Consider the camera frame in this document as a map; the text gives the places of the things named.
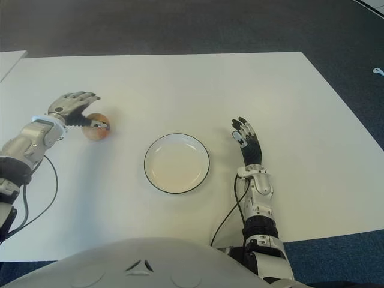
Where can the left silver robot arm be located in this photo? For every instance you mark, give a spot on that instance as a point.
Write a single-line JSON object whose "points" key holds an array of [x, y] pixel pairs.
{"points": [[30, 144]]}

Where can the white plate with black rim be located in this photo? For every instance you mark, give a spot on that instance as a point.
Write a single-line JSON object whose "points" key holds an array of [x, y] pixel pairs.
{"points": [[177, 163]]}

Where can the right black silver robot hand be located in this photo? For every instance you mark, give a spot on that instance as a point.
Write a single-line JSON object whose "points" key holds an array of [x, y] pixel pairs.
{"points": [[253, 150]]}

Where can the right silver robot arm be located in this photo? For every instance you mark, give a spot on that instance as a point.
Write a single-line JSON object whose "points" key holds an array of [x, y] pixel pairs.
{"points": [[261, 183]]}

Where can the grey robot torso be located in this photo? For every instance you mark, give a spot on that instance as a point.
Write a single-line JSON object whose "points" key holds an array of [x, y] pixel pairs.
{"points": [[150, 261]]}

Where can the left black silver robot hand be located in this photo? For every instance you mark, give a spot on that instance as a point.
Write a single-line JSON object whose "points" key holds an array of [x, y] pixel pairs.
{"points": [[72, 105]]}

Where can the white side table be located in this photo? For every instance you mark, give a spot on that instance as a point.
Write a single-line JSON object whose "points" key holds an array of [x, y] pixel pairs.
{"points": [[9, 63]]}

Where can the small white floor object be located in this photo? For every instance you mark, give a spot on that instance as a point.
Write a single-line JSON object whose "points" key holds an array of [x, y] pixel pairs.
{"points": [[377, 71]]}

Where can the yellow-red apple with sticker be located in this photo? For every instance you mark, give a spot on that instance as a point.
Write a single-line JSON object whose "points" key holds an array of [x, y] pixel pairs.
{"points": [[96, 133]]}

